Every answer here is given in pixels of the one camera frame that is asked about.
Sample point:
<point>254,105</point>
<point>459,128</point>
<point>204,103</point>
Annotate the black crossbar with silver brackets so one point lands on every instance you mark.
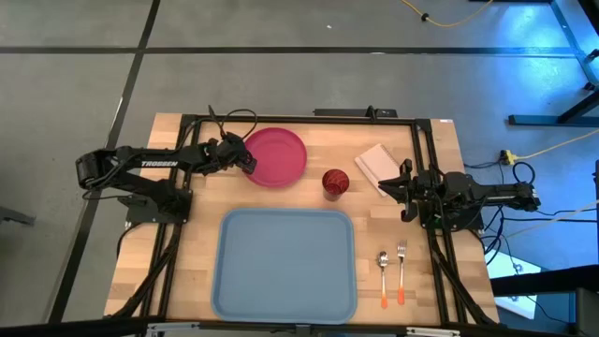
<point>70,327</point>

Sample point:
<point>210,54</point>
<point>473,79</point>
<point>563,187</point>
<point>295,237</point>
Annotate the white sheet on floor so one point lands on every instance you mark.
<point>510,269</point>

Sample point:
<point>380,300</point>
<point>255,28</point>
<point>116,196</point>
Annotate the black aluminium table frame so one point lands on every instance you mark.
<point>304,119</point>

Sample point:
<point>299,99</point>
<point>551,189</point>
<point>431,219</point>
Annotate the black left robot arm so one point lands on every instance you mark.
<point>154,164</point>

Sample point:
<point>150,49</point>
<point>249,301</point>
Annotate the black power strip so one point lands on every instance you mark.
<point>346,112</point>

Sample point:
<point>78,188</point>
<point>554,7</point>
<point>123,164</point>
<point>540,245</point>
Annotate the black neighbouring table frame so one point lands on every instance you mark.
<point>552,120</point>

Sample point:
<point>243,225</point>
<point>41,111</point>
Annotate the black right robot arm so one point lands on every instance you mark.
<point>491,192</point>

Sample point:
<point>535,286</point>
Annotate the blue-grey plastic tray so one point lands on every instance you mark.
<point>281,267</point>

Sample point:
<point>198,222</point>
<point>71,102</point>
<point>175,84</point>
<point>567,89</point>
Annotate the pink round plate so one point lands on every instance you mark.
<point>281,159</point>

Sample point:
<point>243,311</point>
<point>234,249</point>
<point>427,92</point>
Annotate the grey object on floor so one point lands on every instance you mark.
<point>14,216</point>

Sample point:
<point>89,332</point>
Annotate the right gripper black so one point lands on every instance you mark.
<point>426,192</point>

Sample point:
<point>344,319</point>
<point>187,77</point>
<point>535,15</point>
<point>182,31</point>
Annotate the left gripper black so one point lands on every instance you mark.
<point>229,147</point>

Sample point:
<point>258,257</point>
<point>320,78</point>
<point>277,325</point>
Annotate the red faceted plastic cup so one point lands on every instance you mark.
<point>335,181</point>

